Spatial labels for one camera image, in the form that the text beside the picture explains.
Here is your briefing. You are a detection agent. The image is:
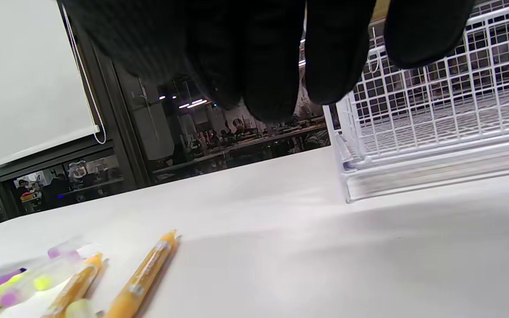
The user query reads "light wooden board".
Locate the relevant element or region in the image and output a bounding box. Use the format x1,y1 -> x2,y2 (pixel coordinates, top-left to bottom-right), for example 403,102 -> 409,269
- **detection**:
369,0 -> 391,23

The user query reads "person's right hand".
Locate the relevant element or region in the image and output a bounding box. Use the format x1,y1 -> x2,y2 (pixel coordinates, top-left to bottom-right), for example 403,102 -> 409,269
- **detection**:
60,0 -> 476,122

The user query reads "white blind cord loop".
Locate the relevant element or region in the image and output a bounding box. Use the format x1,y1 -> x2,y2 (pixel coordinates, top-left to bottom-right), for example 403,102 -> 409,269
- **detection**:
61,4 -> 107,145

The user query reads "white roller blind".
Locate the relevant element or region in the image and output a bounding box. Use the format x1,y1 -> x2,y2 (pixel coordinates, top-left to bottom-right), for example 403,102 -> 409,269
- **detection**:
0,0 -> 100,170

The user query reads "white wire drawer rack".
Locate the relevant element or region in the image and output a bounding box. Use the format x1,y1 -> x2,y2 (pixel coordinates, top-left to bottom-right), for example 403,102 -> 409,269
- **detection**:
323,0 -> 509,204

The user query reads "cluster of clear highlighter caps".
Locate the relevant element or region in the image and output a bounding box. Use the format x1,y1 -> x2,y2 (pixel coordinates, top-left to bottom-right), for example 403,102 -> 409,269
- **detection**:
0,238 -> 105,318

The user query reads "orange double-ended highlighter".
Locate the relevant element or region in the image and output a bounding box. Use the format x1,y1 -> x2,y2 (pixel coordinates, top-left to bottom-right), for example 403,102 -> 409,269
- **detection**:
104,231 -> 180,318
42,253 -> 105,318

